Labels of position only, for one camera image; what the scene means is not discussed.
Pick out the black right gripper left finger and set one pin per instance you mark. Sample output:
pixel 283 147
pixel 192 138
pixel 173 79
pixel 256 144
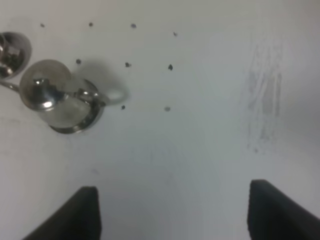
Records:
pixel 78 219

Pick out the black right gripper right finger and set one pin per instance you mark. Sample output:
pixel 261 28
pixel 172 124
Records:
pixel 274 216

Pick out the stainless steel teapot saucer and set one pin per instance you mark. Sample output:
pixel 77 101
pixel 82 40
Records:
pixel 78 112

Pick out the far stainless steel teacup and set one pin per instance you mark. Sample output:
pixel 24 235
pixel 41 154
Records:
pixel 9 58

